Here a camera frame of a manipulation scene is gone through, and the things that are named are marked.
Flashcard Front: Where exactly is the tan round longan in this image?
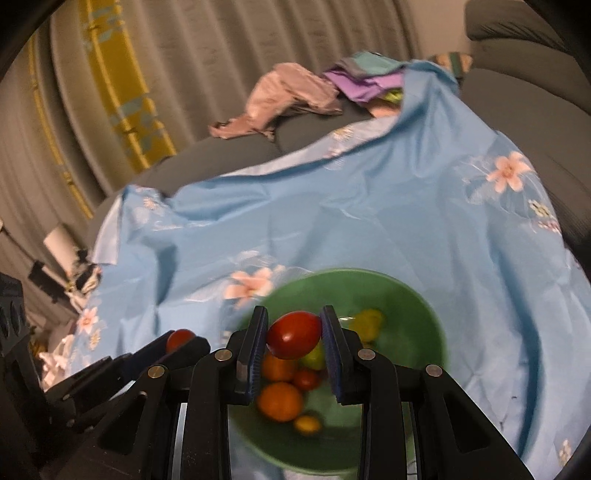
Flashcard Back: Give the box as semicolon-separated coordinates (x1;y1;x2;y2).
257;382;304;422
261;352;298;383

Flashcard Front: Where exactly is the large yellow-green fruit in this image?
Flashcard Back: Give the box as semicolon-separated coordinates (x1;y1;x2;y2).
298;342;328;373

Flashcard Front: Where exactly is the pink clothes pile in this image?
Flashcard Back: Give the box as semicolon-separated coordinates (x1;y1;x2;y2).
209;62;345;141

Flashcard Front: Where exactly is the small yellow fruit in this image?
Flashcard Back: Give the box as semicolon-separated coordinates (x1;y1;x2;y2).
294;414;322;435

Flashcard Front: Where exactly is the black and white clothes pile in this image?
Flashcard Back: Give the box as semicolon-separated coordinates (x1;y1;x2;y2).
65;251;103;311

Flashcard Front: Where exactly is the small yellow-green fruit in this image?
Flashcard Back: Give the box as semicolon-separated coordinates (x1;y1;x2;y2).
348;308;385;343

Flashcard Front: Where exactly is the grey sofa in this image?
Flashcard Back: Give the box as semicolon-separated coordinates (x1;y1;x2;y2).
90;0;591;259

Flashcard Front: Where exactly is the striped cushion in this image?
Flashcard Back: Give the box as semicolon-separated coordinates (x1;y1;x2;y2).
429;52;474;77

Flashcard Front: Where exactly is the purple cloth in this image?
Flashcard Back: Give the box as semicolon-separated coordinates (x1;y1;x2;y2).
323;67;407;104

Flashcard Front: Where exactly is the light blue floral cloth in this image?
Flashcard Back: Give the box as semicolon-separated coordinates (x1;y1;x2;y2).
60;58;591;480

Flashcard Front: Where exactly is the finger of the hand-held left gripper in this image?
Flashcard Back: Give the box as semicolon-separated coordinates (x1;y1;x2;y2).
44;336;211;432
108;335;171;371

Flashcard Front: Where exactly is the teal cloth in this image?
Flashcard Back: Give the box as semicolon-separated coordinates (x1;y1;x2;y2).
339;51;403;75

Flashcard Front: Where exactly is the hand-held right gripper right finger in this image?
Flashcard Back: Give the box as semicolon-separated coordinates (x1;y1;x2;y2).
320;305;536;480

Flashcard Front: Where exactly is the yellow patterned curtain strip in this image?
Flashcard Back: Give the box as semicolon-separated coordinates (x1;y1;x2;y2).
78;0;178;174

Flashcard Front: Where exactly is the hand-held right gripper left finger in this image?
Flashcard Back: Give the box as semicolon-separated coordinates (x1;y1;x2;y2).
39;305;269;480

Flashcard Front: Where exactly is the green bowl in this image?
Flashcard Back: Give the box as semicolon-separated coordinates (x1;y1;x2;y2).
228;268;448;476

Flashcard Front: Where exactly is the red tomato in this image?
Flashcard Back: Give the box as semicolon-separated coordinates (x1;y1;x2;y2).
292;368;321;392
266;311;322;361
166;329;197;354

